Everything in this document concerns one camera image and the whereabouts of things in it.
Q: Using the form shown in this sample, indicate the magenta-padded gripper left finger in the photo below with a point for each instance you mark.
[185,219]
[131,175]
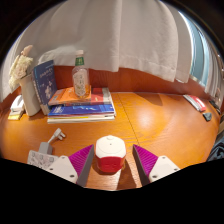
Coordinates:
[65,168]

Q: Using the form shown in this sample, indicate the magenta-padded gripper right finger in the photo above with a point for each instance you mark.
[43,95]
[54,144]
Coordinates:
[163,166]

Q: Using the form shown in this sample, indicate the red and white charger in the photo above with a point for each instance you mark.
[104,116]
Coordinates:
[110,151]

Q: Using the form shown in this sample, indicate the grey power strip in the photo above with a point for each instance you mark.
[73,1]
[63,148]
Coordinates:
[40,159]

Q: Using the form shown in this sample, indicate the dark bag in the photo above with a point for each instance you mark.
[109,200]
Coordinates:
[217,150]

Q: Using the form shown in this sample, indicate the blue flat book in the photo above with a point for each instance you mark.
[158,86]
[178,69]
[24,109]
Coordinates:
[80,110]

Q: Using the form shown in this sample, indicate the grey standing book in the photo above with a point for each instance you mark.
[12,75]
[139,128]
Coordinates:
[45,109]

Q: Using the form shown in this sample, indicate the small dark object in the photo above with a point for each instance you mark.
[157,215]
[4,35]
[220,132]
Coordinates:
[207,116]

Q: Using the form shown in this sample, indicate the red booklet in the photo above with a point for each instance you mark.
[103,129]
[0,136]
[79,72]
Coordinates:
[195,102]

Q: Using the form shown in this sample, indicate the orange flat book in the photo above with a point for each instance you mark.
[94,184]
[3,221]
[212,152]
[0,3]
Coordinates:
[65,96]

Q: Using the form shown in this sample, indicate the yellow flat book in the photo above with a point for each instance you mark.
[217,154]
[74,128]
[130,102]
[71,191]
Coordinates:
[15,116]

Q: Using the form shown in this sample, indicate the white ceramic vase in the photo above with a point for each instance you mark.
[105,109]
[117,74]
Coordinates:
[30,98]

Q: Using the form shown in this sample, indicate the red flat book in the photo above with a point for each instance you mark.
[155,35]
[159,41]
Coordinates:
[100,96]

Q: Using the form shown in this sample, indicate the blue standing book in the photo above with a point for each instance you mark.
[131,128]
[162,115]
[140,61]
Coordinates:
[45,81]

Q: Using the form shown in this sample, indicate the clear bottle green cap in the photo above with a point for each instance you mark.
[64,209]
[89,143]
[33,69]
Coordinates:
[81,80]

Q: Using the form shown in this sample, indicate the glass window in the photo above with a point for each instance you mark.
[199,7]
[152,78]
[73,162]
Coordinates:
[200,50]

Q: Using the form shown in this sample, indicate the white curtain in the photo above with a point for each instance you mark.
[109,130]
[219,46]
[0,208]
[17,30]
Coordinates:
[116,33]

